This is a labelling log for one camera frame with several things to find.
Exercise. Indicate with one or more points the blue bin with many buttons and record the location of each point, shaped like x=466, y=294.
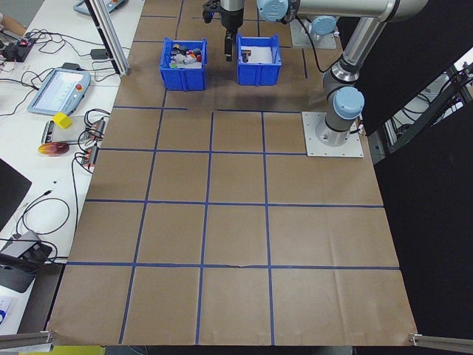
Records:
x=183, y=79

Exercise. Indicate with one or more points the white grey push button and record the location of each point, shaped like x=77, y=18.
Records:
x=189, y=56

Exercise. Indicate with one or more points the black rectangular adapter box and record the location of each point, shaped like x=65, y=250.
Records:
x=72, y=66

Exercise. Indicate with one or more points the black power adapter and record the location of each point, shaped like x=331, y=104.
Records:
x=99, y=54

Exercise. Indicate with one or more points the grey blue teach pendant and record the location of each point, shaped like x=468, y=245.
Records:
x=59, y=90
x=82, y=5

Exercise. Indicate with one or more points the yellow cube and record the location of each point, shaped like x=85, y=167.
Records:
x=61, y=120

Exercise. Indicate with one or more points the tan cylindrical object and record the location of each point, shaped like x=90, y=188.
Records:
x=11, y=25

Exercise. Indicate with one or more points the silver rectangular device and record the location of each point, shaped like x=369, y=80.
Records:
x=48, y=132

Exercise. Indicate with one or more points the red yellow mango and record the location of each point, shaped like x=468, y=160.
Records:
x=53, y=148

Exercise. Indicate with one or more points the black flat panel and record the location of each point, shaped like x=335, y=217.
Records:
x=11, y=192

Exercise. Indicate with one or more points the grey hub with black adapter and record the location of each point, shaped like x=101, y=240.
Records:
x=18, y=244

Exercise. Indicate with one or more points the dark grey flat device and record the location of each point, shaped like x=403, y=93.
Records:
x=15, y=277

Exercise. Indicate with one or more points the yellow green strip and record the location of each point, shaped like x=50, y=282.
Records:
x=77, y=350

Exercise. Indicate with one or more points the white blue paper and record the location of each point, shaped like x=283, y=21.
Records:
x=6, y=314

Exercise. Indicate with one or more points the aluminium profile bar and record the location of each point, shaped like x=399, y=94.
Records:
x=443, y=339
x=26, y=338

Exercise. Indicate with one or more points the white square base plate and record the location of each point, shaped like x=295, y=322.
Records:
x=297, y=37
x=314, y=148

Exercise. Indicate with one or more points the aluminium profile post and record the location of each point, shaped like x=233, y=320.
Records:
x=112, y=44

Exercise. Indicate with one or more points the grey metal frame bars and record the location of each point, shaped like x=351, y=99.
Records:
x=397, y=135

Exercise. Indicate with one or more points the black frame cover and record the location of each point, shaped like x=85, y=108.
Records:
x=436, y=240

